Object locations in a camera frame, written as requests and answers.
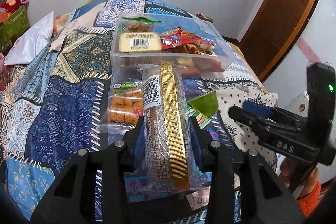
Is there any long gold-striped cake packet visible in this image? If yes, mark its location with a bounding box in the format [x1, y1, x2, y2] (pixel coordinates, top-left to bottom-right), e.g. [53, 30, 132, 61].
[136, 63, 208, 191]

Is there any white cloth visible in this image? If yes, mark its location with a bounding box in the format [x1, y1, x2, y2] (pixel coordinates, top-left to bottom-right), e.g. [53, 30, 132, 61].
[4, 11, 54, 65]

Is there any orange plush toy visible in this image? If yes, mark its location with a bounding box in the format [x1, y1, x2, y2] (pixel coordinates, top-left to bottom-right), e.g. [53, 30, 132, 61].
[52, 14, 70, 35]

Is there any green storage box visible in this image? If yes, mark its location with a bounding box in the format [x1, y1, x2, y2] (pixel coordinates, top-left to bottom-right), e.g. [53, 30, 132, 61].
[0, 5, 30, 52]

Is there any clear plastic container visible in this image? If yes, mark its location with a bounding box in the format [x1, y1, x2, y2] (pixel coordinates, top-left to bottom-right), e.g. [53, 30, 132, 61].
[110, 12, 233, 77]

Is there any red plush toy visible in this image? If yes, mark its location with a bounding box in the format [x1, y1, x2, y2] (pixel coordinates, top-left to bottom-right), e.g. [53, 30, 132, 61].
[0, 0, 23, 13]

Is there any white plastic fixture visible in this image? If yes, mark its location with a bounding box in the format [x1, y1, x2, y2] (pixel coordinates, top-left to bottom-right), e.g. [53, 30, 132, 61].
[298, 90, 311, 113]

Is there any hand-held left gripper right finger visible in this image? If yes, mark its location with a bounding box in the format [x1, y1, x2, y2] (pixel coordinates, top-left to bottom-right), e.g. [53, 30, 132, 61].
[187, 116, 307, 224]

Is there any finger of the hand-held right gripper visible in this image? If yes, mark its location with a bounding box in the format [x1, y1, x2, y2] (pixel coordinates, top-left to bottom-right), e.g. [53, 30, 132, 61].
[242, 101, 306, 126]
[228, 105, 300, 140]

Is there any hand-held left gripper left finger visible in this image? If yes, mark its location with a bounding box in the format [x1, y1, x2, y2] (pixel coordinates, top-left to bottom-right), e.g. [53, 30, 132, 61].
[30, 119, 145, 224]

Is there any tan cake packet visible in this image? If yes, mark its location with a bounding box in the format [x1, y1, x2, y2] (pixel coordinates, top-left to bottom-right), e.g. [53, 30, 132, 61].
[118, 32, 162, 53]

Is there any orange sleeved right forearm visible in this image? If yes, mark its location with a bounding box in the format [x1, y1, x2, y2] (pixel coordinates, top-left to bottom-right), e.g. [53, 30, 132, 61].
[298, 179, 323, 219]

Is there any red snack packet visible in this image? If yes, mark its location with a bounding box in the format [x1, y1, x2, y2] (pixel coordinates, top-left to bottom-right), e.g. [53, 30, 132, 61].
[159, 27, 204, 50]

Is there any person's right hand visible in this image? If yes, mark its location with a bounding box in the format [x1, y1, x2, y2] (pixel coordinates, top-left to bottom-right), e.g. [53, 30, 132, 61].
[279, 157, 319, 188]

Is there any blue patchwork blanket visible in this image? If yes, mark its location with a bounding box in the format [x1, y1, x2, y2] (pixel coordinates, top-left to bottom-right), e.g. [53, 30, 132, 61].
[0, 0, 279, 224]

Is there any red white cracker packet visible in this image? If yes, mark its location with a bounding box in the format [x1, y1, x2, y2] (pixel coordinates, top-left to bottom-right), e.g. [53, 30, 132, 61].
[175, 38, 219, 58]

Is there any clear fried snack packet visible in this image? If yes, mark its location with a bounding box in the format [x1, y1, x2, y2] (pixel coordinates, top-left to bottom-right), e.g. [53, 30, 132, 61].
[108, 82, 144, 126]
[121, 16, 161, 33]

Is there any brown cardboard box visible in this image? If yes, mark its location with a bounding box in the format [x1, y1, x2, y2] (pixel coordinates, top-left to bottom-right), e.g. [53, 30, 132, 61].
[196, 13, 214, 23]

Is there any brown wooden door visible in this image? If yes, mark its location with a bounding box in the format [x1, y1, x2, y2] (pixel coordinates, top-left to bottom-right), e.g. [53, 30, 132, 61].
[239, 0, 324, 83]

